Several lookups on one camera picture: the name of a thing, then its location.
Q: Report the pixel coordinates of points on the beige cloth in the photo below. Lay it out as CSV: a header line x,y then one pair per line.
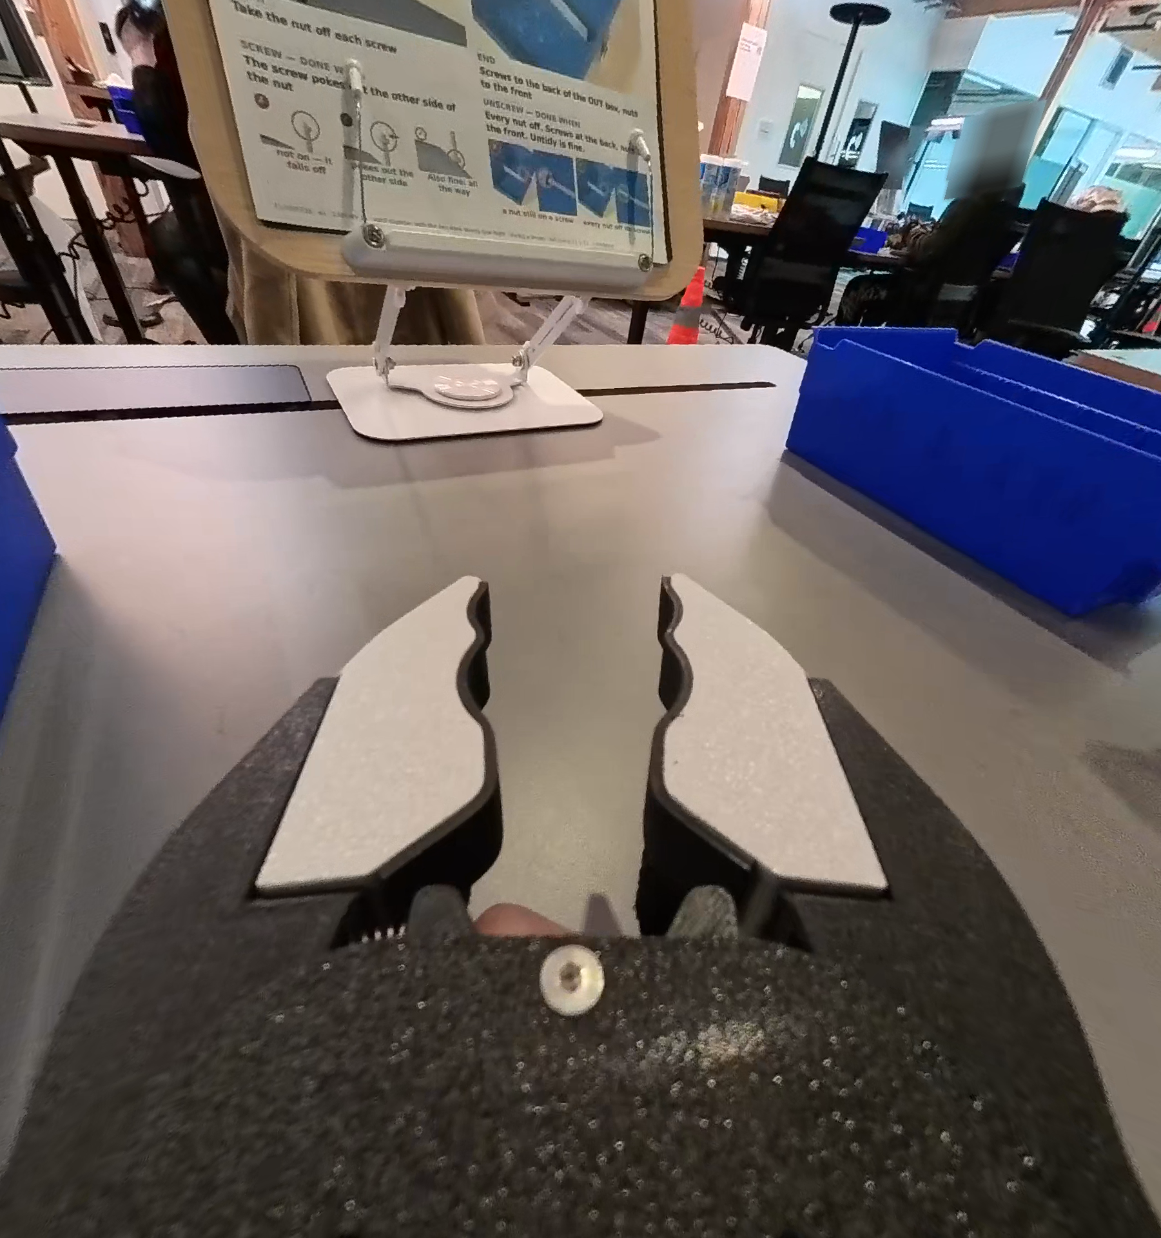
x,y
280,300

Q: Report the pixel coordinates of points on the black floor lamp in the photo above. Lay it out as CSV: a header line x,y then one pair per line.
x,y
846,75

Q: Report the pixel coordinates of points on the printed instruction sheet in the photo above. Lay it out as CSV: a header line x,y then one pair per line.
x,y
398,93

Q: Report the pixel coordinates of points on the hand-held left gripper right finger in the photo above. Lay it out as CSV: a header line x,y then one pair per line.
x,y
765,764

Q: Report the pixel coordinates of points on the black computer monitor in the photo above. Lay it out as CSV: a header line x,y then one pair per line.
x,y
2,38

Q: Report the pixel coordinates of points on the pack of water bottles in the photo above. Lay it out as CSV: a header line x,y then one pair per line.
x,y
719,184

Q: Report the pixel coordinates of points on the wooden office desk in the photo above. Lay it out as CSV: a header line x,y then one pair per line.
x,y
734,228
66,136

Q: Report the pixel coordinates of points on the blue plastic bin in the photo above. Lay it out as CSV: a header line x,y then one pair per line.
x,y
2,599
978,487

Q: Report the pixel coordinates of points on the orange traffic cone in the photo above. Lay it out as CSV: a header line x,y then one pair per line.
x,y
689,311

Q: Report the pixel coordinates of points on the black office chair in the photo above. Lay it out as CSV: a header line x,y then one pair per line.
x,y
1051,274
806,241

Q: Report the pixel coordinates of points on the grey table hatch cover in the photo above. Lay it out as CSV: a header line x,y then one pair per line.
x,y
156,389

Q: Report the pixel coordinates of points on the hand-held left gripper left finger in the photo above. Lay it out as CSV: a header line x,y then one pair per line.
x,y
388,764

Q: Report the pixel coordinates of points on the instruction sheet on stand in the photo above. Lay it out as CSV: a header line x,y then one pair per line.
x,y
194,115

